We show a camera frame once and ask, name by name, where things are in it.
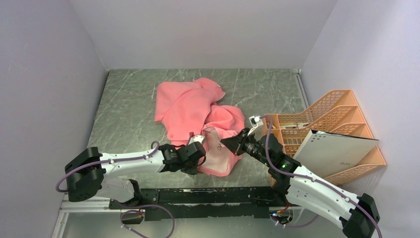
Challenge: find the pink zip-up jacket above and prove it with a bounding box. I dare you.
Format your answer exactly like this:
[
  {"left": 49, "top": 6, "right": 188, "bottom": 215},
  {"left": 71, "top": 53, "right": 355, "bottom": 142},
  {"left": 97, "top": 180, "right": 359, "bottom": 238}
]
[{"left": 154, "top": 77, "right": 245, "bottom": 177}]

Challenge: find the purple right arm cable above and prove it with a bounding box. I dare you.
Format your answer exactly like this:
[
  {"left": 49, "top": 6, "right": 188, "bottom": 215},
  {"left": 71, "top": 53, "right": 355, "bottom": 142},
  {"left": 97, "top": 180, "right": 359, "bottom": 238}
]
[{"left": 261, "top": 116, "right": 383, "bottom": 238}]

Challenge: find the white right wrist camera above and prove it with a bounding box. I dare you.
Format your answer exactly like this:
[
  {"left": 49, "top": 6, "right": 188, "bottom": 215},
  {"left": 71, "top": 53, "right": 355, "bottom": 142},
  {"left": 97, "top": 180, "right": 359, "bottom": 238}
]
[{"left": 248, "top": 116, "right": 264, "bottom": 135}]

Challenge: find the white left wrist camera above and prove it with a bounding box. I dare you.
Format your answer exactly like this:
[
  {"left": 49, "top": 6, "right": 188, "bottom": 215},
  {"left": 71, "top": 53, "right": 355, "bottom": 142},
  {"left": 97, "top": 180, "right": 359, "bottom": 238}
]
[{"left": 186, "top": 132, "right": 205, "bottom": 145}]

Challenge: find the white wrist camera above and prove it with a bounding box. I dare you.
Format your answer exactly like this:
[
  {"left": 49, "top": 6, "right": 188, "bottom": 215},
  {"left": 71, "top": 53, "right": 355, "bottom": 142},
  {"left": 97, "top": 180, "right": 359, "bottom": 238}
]
[
  {"left": 248, "top": 116, "right": 264, "bottom": 135},
  {"left": 186, "top": 132, "right": 205, "bottom": 145}
]

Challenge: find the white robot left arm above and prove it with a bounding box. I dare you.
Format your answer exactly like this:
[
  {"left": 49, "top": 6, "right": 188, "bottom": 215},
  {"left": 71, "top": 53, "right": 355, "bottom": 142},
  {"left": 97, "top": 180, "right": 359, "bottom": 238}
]
[{"left": 56, "top": 141, "right": 206, "bottom": 208}]

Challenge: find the white folder in organizer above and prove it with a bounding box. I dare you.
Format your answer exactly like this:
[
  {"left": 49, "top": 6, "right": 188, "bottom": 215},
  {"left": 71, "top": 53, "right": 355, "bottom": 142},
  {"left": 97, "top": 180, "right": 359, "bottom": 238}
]
[{"left": 293, "top": 129, "right": 379, "bottom": 178}]

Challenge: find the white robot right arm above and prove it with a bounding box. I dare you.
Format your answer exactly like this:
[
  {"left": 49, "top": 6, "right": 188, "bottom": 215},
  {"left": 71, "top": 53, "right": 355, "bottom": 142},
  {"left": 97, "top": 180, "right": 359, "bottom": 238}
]
[{"left": 220, "top": 128, "right": 382, "bottom": 238}]

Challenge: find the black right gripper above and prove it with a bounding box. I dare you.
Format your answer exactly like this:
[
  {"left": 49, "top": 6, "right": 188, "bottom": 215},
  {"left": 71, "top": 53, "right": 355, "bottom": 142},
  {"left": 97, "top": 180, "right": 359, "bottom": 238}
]
[{"left": 221, "top": 127, "right": 271, "bottom": 166}]

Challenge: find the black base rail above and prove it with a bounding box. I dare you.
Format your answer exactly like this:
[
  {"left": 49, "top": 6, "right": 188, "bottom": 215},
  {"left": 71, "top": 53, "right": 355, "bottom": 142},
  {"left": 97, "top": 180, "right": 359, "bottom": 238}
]
[{"left": 108, "top": 186, "right": 288, "bottom": 221}]

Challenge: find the orange plastic desk organizer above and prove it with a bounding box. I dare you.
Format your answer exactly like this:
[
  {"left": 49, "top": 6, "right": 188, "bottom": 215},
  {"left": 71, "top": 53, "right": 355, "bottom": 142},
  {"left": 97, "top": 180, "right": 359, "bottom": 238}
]
[{"left": 262, "top": 90, "right": 386, "bottom": 185}]

